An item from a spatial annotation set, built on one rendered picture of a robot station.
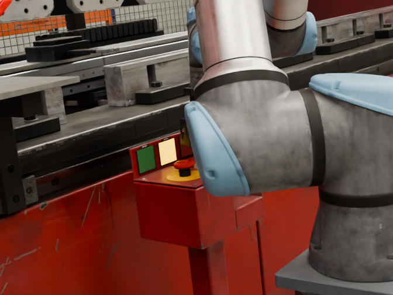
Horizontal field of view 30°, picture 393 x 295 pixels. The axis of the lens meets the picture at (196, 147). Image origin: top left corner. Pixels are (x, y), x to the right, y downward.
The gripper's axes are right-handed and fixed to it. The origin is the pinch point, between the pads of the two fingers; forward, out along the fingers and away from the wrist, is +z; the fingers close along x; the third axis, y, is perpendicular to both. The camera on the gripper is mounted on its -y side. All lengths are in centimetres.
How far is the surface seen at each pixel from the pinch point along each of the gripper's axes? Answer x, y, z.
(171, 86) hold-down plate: -16.2, 26.7, -15.1
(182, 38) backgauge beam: -57, 59, -20
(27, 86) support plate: 38.1, 8.5, -26.2
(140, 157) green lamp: 12.9, 9.4, -8.0
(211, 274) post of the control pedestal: 7.3, -2.5, 15.7
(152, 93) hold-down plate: -9.2, 26.3, -14.6
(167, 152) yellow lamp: 5.3, 9.3, -7.0
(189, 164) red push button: 10.3, -0.8, -7.4
